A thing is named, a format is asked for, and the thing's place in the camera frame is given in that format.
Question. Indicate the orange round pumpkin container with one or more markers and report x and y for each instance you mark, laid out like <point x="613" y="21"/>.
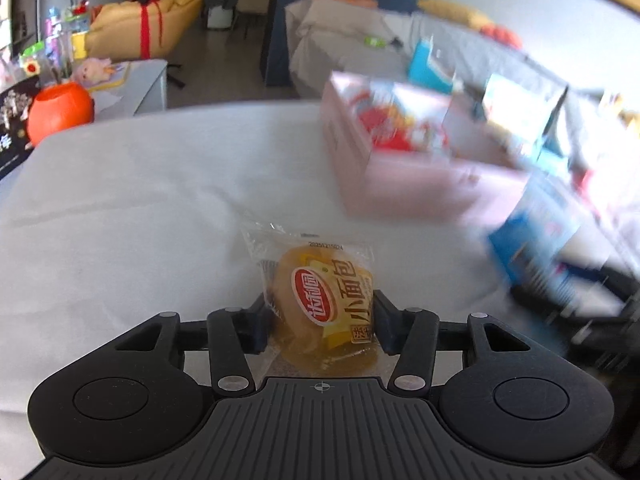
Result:
<point x="58" y="108"/>

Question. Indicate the pink cardboard box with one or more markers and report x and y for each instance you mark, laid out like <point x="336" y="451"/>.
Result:
<point x="405" y="152"/>

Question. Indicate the white low side table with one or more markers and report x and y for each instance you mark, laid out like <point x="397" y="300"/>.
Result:
<point x="144" y="91"/>

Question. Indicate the grey covered sofa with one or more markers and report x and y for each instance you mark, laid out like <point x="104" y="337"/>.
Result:
<point x="584" y="140"/>

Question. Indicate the pink plush toy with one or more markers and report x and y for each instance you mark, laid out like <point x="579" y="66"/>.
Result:
<point x="93" y="71"/>

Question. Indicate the blue white snack packet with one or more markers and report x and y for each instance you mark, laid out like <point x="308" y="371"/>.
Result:
<point x="532" y="243"/>

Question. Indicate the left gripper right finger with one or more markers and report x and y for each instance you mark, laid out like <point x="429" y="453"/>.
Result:
<point x="413" y="337"/>

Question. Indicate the black plum snack bag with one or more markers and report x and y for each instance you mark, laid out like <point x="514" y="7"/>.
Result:
<point x="15" y="145"/>

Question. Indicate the green toy on sofa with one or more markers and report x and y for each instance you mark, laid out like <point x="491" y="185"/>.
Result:
<point x="378" y="43"/>

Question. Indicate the blue tissue box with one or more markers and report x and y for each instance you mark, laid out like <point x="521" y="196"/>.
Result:
<point x="425" y="71"/>

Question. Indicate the colourful bottles cluster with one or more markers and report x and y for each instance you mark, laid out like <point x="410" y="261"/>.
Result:
<point x="60" y="28"/>

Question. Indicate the small bread bun packet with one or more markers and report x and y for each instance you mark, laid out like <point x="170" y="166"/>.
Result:
<point x="320" y="290"/>

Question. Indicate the red cushion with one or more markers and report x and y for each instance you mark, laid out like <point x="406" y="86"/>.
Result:
<point x="502" y="35"/>

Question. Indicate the yellow armchair with red ribbon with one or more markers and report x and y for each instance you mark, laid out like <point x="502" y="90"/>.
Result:
<point x="140" y="29"/>

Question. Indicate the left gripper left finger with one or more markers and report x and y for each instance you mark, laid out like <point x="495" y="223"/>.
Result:
<point x="233" y="334"/>

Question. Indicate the yellow cushion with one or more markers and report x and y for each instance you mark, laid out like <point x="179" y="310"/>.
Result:
<point x="455" y="12"/>

